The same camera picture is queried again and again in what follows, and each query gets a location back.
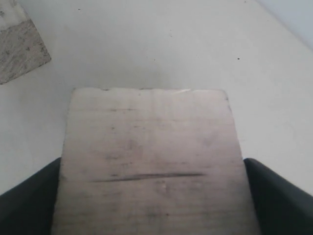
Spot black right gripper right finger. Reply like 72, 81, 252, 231
244, 158, 313, 235

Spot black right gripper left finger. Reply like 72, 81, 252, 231
0, 158, 61, 235

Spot second largest wooden cube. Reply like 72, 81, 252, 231
0, 0, 51, 84

